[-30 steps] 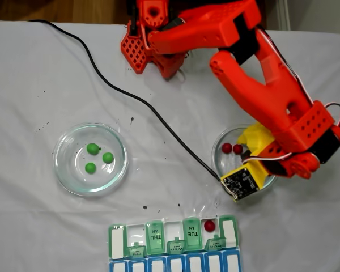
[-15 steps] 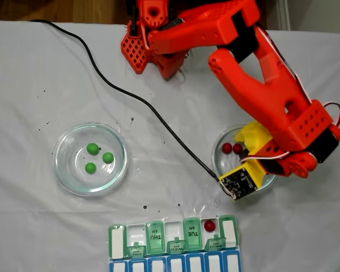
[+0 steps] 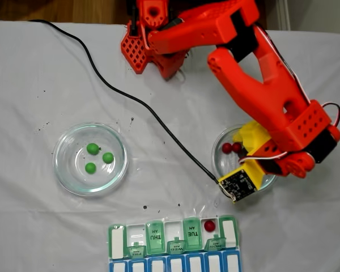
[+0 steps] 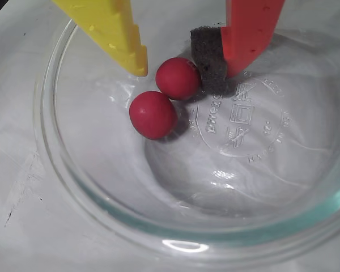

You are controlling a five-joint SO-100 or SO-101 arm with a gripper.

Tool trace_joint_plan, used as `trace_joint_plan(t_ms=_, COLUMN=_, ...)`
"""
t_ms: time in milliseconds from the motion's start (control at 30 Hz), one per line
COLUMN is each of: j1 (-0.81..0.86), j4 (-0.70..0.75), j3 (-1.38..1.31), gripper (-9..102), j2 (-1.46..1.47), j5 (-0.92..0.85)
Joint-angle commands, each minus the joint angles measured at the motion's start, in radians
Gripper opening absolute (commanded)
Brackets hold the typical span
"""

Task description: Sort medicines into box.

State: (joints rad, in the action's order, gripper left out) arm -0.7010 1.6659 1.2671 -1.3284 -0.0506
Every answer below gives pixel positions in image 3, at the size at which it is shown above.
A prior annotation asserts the weekly pill organizer box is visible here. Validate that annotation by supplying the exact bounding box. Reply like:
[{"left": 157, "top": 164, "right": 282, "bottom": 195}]
[{"left": 107, "top": 214, "right": 243, "bottom": 272}]

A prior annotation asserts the glass bowl with teal rim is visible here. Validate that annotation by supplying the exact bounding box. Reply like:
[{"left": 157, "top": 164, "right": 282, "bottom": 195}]
[
  {"left": 52, "top": 122, "right": 130, "bottom": 197},
  {"left": 211, "top": 124, "right": 278, "bottom": 194}
]

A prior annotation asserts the white tablecloth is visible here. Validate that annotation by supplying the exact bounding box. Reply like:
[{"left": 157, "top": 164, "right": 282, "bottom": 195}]
[{"left": 0, "top": 20, "right": 340, "bottom": 272}]

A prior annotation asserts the white servo wire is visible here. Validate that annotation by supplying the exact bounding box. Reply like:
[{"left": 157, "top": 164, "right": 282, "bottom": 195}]
[
  {"left": 254, "top": 24, "right": 340, "bottom": 127},
  {"left": 237, "top": 151, "right": 290, "bottom": 165}
]

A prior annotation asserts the black camera board yellow holder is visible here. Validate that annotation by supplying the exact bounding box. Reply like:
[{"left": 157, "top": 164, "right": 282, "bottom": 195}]
[{"left": 217, "top": 167, "right": 259, "bottom": 204}]

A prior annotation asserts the black camera cable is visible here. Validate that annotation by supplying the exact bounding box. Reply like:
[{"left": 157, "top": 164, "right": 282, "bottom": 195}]
[{"left": 29, "top": 19, "right": 219, "bottom": 184}]

